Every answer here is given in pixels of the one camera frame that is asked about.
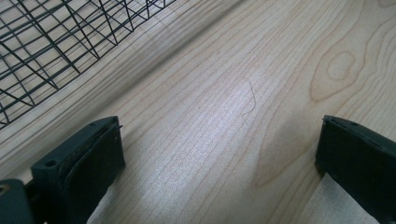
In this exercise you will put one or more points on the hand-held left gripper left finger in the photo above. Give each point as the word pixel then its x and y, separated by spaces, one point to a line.
pixel 82 168

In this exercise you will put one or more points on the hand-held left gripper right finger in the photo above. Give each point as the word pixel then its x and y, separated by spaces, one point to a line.
pixel 358 161

